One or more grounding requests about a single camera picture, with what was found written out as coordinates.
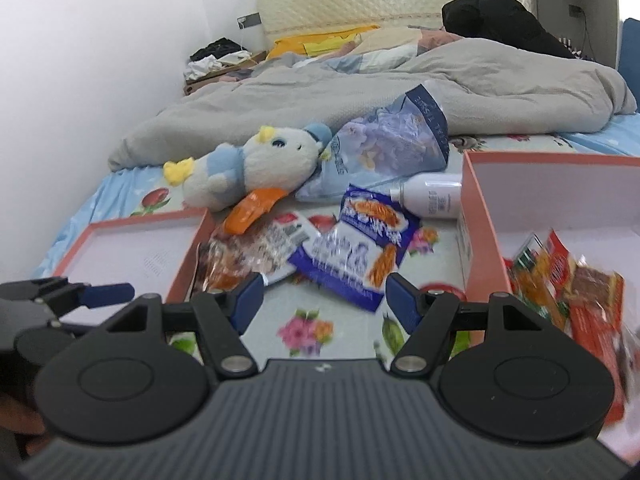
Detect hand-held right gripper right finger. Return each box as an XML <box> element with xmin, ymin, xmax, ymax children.
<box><xmin>385</xmin><ymin>272</ymin><xmax>551</xmax><ymax>377</ymax></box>

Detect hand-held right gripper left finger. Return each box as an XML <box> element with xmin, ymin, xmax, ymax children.
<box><xmin>101</xmin><ymin>272</ymin><xmax>266</xmax><ymax>380</ymax></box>

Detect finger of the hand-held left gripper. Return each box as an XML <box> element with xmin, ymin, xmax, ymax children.
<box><xmin>47</xmin><ymin>307</ymin><xmax>117</xmax><ymax>343</ymax></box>
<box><xmin>0</xmin><ymin>276</ymin><xmax>136</xmax><ymax>312</ymax></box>

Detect blue snack packet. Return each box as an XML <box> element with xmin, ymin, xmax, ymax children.
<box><xmin>289</xmin><ymin>185</ymin><xmax>421</xmax><ymax>313</ymax></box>

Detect green and red snack packet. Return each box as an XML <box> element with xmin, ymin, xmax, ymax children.
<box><xmin>505</xmin><ymin>232</ymin><xmax>571</xmax><ymax>331</ymax></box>

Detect deep pink cardboard box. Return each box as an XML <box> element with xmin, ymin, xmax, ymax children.
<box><xmin>457</xmin><ymin>150</ymin><xmax>640</xmax><ymax>456</ymax></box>

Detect red and white snack packet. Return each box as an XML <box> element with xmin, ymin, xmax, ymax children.
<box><xmin>565</xmin><ymin>260</ymin><xmax>628</xmax><ymax>423</ymax></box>

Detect clear packet brown snacks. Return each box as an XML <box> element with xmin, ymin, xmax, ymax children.
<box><xmin>250</xmin><ymin>212</ymin><xmax>323</xmax><ymax>286</ymax></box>

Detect person's left hand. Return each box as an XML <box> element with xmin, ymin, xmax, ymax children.
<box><xmin>0</xmin><ymin>392</ymin><xmax>48</xmax><ymax>456</ymax></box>

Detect brown and silver snack packet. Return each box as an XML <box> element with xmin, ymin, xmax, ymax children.
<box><xmin>196</xmin><ymin>237</ymin><xmax>263</xmax><ymax>292</ymax></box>

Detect shallow pink box lid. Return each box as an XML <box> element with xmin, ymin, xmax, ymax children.
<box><xmin>52</xmin><ymin>208</ymin><xmax>216</xmax><ymax>306</ymax></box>

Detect floral printed bed sheet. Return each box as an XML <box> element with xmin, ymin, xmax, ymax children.
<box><xmin>32</xmin><ymin>125</ymin><xmax>640</xmax><ymax>461</ymax></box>

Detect orange snack packet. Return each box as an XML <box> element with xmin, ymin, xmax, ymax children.
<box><xmin>223</xmin><ymin>187</ymin><xmax>291</xmax><ymax>236</ymax></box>

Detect white plastic bottle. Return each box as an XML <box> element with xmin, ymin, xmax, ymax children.
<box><xmin>389</xmin><ymin>172</ymin><xmax>463</xmax><ymax>219</ymax></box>

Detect white and blue plush toy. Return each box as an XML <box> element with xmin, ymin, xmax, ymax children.
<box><xmin>164</xmin><ymin>122</ymin><xmax>333</xmax><ymax>211</ymax></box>

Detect large light blue plastic bag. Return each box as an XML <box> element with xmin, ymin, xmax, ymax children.
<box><xmin>296</xmin><ymin>84</ymin><xmax>450</xmax><ymax>203</ymax></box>

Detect grey blanket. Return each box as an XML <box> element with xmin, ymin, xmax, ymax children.
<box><xmin>107</xmin><ymin>37</ymin><xmax>638</xmax><ymax>171</ymax></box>

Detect wooden nightstand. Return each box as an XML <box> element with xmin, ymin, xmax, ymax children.
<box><xmin>182</xmin><ymin>50</ymin><xmax>268</xmax><ymax>96</ymax></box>

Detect white crumpled cloth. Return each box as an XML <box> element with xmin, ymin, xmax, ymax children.
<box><xmin>185</xmin><ymin>54</ymin><xmax>251</xmax><ymax>81</ymax></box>

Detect black crumpled cloth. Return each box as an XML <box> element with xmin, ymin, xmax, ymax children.
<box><xmin>189</xmin><ymin>37</ymin><xmax>246</xmax><ymax>63</ymax></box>

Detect pastel patterned pillow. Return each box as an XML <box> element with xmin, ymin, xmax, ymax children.
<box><xmin>295</xmin><ymin>27</ymin><xmax>443</xmax><ymax>73</ymax></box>

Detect yellow pillow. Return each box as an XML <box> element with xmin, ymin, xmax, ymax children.
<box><xmin>265</xmin><ymin>25</ymin><xmax>381</xmax><ymax>61</ymax></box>

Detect pink cloth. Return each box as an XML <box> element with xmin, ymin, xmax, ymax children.
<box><xmin>417</xmin><ymin>27</ymin><xmax>468</xmax><ymax>53</ymax></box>

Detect black jacket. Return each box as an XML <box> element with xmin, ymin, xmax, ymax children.
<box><xmin>442</xmin><ymin>0</ymin><xmax>576</xmax><ymax>58</ymax></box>

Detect blue chair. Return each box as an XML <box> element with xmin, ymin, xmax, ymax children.
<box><xmin>617</xmin><ymin>17</ymin><xmax>640</xmax><ymax>78</ymax></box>

